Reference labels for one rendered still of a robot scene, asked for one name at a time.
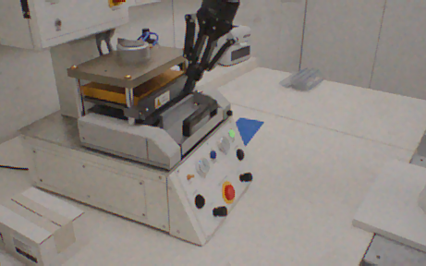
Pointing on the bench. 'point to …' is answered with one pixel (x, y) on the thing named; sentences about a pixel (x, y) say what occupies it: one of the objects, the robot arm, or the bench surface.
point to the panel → (195, 184)
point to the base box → (115, 187)
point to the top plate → (128, 63)
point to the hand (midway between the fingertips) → (192, 78)
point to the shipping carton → (39, 228)
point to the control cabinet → (61, 34)
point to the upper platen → (107, 94)
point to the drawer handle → (199, 116)
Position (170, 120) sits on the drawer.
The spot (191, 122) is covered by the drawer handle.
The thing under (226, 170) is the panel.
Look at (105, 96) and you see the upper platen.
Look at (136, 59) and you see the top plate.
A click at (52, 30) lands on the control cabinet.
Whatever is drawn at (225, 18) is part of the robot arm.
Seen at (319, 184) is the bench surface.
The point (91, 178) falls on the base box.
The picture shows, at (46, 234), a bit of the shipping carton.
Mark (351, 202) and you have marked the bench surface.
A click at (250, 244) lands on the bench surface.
